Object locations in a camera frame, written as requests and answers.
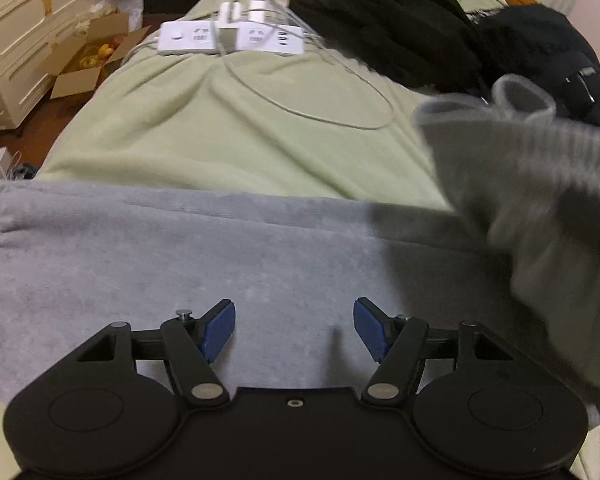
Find clear plastic bag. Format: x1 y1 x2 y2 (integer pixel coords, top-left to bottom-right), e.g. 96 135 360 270
95 0 146 31

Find cream drawer cabinet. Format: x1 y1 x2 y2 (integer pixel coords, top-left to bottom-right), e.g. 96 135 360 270
0 0 98 128

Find open cardboard box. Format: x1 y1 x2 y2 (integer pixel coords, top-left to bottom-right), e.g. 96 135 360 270
35 12 153 101

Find green bed sheet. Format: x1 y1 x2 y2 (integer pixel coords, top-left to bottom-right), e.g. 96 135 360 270
0 0 600 480

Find white power strip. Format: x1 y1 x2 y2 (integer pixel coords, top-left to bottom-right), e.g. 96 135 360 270
157 21 221 56

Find dark navy garment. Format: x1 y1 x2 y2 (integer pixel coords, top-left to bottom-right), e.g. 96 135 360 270
472 4 600 133

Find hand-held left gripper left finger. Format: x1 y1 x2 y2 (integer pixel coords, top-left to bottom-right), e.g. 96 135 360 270
74 299 237 407

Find white power strip USB ports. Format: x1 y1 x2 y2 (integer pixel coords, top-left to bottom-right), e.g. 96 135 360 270
235 21 306 56

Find grey towel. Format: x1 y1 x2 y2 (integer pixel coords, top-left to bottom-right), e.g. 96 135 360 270
0 74 600 426

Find black fuzzy garment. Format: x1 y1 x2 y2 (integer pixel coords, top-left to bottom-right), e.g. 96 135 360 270
287 0 483 96

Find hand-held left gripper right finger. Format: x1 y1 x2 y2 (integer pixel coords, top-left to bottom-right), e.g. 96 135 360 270
352 297 517 407

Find white cable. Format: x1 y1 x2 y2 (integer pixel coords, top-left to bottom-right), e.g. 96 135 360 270
130 0 396 132

